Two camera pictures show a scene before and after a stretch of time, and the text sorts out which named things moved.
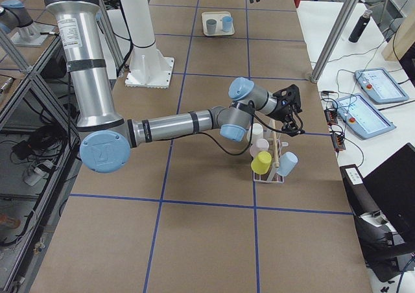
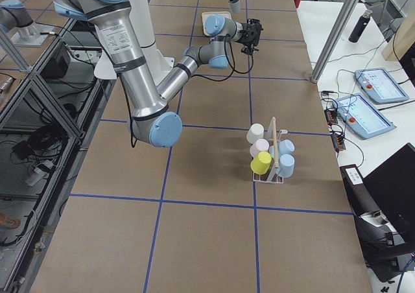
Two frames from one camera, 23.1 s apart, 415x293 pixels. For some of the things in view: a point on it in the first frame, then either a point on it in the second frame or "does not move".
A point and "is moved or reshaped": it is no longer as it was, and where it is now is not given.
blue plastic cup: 227,24 is moved or reshaped
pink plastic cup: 261,144 does not move
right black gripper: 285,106 to 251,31
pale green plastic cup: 255,132 does not move
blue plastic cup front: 287,162 does not move
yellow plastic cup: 260,164 does not move
